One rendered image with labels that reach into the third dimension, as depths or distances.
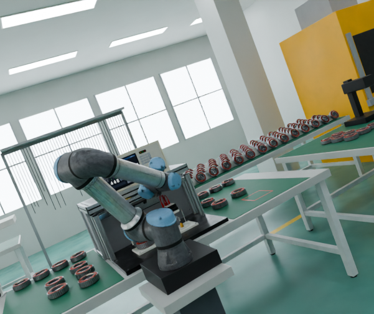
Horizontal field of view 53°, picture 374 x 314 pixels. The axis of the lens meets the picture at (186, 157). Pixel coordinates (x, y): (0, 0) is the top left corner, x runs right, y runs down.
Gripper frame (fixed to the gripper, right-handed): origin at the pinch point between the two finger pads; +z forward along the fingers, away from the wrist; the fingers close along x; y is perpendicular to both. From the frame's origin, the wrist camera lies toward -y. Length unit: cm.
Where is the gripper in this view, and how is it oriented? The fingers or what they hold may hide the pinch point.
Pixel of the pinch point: (155, 194)
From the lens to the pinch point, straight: 205.1
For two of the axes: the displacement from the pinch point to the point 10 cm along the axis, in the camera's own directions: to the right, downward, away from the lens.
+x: 5.1, 7.6, -3.9
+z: -1.6, 5.3, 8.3
